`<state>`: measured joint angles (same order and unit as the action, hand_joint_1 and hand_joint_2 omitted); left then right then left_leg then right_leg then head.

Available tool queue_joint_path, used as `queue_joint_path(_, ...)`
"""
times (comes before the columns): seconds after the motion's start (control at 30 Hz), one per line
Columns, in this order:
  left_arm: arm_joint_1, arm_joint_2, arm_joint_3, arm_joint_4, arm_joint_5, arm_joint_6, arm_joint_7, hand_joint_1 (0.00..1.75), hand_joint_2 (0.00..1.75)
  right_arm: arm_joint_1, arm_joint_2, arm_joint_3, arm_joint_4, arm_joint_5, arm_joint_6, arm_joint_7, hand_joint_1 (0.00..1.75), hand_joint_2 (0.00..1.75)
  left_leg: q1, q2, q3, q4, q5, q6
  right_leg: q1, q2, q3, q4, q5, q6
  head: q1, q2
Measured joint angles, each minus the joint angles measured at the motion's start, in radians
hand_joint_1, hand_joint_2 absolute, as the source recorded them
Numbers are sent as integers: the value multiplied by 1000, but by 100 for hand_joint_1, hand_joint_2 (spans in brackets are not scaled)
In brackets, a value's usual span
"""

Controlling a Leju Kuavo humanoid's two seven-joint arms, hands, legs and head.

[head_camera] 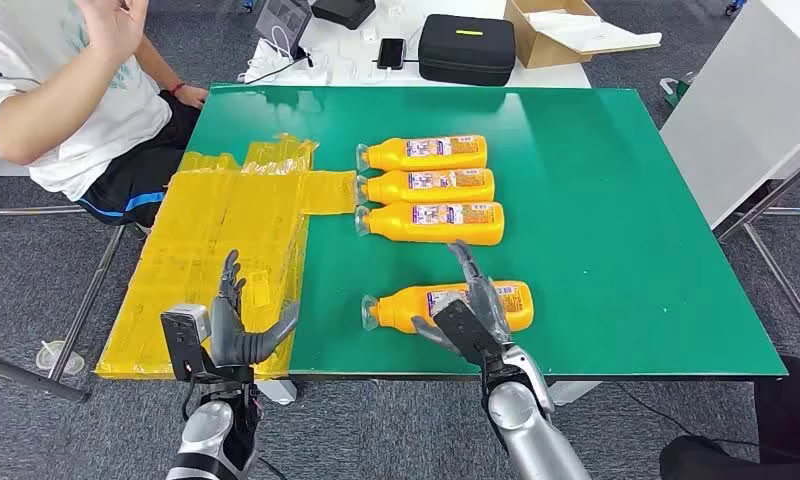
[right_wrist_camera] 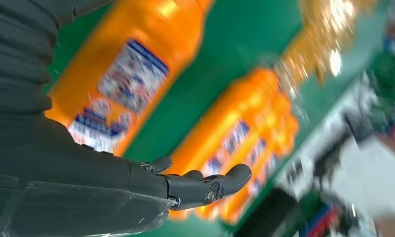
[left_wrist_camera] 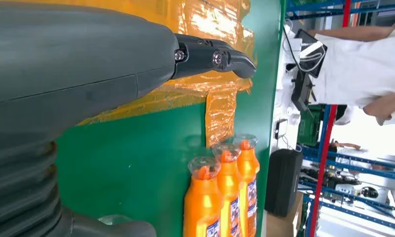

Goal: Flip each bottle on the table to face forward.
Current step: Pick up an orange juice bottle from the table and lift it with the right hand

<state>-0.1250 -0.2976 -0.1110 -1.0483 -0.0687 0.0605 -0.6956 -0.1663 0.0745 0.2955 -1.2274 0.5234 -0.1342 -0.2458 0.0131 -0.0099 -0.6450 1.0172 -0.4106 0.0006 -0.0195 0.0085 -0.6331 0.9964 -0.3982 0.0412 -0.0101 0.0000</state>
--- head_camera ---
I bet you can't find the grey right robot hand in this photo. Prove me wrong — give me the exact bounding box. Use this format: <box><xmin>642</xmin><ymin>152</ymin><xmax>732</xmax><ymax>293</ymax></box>
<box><xmin>411</xmin><ymin>239</ymin><xmax>514</xmax><ymax>359</ymax></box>

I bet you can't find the person's left hand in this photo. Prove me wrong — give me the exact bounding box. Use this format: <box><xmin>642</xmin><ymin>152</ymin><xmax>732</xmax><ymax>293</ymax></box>
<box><xmin>173</xmin><ymin>84</ymin><xmax>209</xmax><ymax>111</ymax></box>

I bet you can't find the person's right hand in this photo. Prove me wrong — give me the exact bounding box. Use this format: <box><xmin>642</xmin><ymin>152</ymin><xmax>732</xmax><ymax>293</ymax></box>
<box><xmin>75</xmin><ymin>0</ymin><xmax>151</xmax><ymax>64</ymax></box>

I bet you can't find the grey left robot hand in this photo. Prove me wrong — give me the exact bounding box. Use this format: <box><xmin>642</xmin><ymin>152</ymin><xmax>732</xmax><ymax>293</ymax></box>
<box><xmin>209</xmin><ymin>248</ymin><xmax>301</xmax><ymax>368</ymax></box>

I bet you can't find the orange detergent bottle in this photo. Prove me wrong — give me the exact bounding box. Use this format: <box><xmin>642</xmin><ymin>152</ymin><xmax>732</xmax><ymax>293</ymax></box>
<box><xmin>354</xmin><ymin>201</ymin><xmax>506</xmax><ymax>247</ymax></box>
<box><xmin>355</xmin><ymin>135</ymin><xmax>489</xmax><ymax>174</ymax></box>
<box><xmin>353</xmin><ymin>168</ymin><xmax>496</xmax><ymax>206</ymax></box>
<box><xmin>360</xmin><ymin>280</ymin><xmax>535</xmax><ymax>335</ymax></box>

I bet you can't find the yellow taped cardboard sheet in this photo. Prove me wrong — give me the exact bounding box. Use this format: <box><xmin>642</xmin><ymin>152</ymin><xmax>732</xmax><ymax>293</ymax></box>
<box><xmin>95</xmin><ymin>134</ymin><xmax>360</xmax><ymax>381</ymax></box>

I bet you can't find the white power strip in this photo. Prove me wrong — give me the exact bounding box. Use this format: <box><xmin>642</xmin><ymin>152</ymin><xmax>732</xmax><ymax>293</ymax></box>
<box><xmin>242</xmin><ymin>37</ymin><xmax>309</xmax><ymax>85</ymax></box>

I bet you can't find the white table foot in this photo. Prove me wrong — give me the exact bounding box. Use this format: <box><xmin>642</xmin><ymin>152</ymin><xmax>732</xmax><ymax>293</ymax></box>
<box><xmin>546</xmin><ymin>380</ymin><xmax>603</xmax><ymax>407</ymax></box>
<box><xmin>254</xmin><ymin>378</ymin><xmax>299</xmax><ymax>407</ymax></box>

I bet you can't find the person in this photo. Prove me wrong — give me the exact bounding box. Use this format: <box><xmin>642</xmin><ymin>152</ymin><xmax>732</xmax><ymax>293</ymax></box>
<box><xmin>658</xmin><ymin>355</ymin><xmax>800</xmax><ymax>480</ymax></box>
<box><xmin>0</xmin><ymin>0</ymin><xmax>210</xmax><ymax>230</ymax></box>

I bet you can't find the black tablet on stand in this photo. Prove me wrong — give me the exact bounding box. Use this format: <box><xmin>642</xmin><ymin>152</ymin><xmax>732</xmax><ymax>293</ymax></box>
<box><xmin>254</xmin><ymin>0</ymin><xmax>314</xmax><ymax>61</ymax></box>

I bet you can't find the slanted metal table leg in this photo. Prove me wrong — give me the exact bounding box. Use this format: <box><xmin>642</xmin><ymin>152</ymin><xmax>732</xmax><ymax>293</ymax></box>
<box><xmin>47</xmin><ymin>225</ymin><xmax>127</xmax><ymax>384</ymax></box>

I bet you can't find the clear plastic cup lid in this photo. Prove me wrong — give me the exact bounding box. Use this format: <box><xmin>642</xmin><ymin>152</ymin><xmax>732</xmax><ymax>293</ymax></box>
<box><xmin>35</xmin><ymin>339</ymin><xmax>87</xmax><ymax>376</ymax></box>

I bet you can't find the black charger tray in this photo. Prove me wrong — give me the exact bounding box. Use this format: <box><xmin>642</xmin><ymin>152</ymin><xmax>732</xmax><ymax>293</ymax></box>
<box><xmin>310</xmin><ymin>0</ymin><xmax>377</xmax><ymax>31</ymax></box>

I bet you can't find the black smartphone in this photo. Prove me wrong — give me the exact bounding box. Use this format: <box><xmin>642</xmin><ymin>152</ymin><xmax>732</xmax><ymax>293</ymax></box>
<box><xmin>376</xmin><ymin>37</ymin><xmax>408</xmax><ymax>72</ymax></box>

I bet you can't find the dark floor bar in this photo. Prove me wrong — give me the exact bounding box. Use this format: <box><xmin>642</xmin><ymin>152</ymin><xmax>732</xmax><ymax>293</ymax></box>
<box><xmin>0</xmin><ymin>347</ymin><xmax>91</xmax><ymax>405</ymax></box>

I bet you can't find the black zipper case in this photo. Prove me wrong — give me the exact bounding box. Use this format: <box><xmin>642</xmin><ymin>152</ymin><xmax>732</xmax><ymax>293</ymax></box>
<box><xmin>417</xmin><ymin>13</ymin><xmax>517</xmax><ymax>87</ymax></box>

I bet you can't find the brown cardboard box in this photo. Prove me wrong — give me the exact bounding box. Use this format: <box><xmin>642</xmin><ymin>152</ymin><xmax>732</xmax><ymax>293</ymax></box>
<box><xmin>503</xmin><ymin>0</ymin><xmax>663</xmax><ymax>70</ymax></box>

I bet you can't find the green and white item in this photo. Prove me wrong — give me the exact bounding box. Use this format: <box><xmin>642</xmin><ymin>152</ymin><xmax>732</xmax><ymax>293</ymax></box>
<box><xmin>659</xmin><ymin>72</ymin><xmax>696</xmax><ymax>109</ymax></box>

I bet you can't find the white foam sheet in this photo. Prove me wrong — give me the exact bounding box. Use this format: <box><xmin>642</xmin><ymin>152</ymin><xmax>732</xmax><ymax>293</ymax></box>
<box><xmin>525</xmin><ymin>9</ymin><xmax>664</xmax><ymax>56</ymax></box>

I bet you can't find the white side table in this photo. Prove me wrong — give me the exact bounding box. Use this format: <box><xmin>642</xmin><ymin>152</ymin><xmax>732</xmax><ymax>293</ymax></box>
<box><xmin>659</xmin><ymin>0</ymin><xmax>800</xmax><ymax>230</ymax></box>

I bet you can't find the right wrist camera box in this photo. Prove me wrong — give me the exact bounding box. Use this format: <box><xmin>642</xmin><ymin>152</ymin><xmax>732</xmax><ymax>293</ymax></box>
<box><xmin>431</xmin><ymin>291</ymin><xmax>507</xmax><ymax>367</ymax></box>

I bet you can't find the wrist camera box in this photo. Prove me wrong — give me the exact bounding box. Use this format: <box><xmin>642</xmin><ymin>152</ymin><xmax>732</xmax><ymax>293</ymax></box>
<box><xmin>431</xmin><ymin>291</ymin><xmax>507</xmax><ymax>367</ymax></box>
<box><xmin>160</xmin><ymin>303</ymin><xmax>214</xmax><ymax>384</ymax></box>

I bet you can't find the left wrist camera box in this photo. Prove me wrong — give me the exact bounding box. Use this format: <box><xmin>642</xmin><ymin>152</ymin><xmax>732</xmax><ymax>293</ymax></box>
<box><xmin>160</xmin><ymin>303</ymin><xmax>214</xmax><ymax>384</ymax></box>

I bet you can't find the black desk cable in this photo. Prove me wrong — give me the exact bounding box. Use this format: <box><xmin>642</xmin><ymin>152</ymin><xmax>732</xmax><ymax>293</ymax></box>
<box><xmin>242</xmin><ymin>56</ymin><xmax>315</xmax><ymax>86</ymax></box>

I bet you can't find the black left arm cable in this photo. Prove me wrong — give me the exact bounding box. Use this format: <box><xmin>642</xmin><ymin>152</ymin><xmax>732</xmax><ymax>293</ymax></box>
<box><xmin>257</xmin><ymin>455</ymin><xmax>289</xmax><ymax>480</ymax></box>

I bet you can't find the horizontal metal rail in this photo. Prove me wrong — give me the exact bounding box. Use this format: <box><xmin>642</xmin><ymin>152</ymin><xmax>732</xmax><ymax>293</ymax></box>
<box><xmin>0</xmin><ymin>205</ymin><xmax>90</xmax><ymax>219</ymax></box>

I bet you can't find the black floor cable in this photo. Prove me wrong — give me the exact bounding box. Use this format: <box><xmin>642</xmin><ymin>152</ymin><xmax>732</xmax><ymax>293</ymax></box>
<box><xmin>615</xmin><ymin>382</ymin><xmax>762</xmax><ymax>446</ymax></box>

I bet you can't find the metal side table frame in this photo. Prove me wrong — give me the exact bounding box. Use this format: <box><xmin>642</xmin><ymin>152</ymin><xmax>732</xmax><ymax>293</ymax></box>
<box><xmin>713</xmin><ymin>148</ymin><xmax>800</xmax><ymax>356</ymax></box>

